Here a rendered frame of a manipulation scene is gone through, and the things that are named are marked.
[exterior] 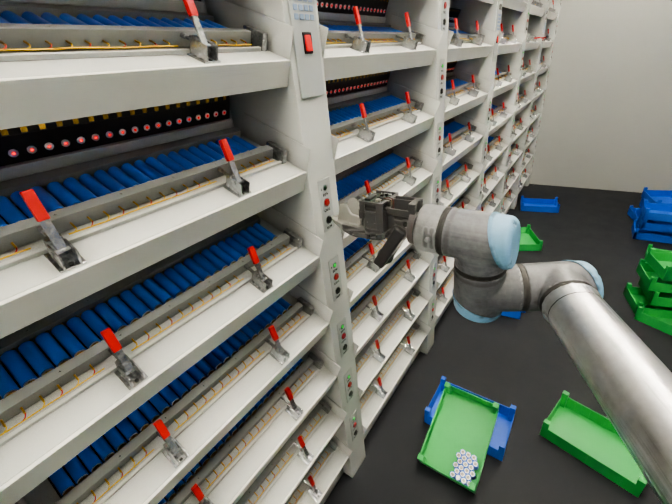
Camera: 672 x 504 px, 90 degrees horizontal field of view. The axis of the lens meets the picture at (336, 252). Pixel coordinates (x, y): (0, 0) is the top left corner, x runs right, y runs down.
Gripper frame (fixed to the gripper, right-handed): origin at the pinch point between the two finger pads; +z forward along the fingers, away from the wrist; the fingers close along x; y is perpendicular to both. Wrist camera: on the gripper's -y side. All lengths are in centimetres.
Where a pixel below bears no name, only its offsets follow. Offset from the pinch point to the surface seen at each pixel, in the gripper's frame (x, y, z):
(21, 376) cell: 57, -1, 12
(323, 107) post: -2.9, 23.8, 2.7
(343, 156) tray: -8.4, 12.5, 2.7
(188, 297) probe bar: 33.9, -2.4, 8.9
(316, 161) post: 1.5, 13.8, 2.6
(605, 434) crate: -60, -101, -70
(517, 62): -205, 23, 4
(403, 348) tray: -48, -85, 8
